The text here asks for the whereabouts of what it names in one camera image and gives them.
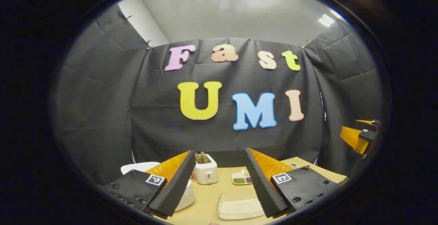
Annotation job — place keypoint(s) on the small ceiling light panel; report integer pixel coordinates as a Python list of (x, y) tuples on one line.
[(326, 20)]

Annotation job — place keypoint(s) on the brown bread slice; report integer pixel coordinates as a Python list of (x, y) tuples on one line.
[(198, 158), (205, 157)]

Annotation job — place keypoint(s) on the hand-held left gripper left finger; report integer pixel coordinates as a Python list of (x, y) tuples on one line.
[(164, 197)]

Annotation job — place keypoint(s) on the clear rice container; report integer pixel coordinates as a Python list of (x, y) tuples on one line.
[(239, 206)]

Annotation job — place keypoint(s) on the white rice cooker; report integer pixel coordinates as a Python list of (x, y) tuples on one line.
[(137, 167)]

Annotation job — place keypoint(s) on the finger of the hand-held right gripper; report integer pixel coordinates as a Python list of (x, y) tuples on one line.
[(354, 139), (371, 122)]

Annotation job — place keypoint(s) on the white toaster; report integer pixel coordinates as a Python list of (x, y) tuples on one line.
[(206, 173)]

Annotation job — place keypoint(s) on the black backdrop cloth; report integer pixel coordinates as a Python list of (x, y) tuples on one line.
[(102, 115)]

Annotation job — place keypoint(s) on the white divided condiment dish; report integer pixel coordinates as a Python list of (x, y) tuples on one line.
[(238, 179)]

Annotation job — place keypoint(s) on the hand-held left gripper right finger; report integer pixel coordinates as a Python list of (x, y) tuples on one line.
[(265, 194)]

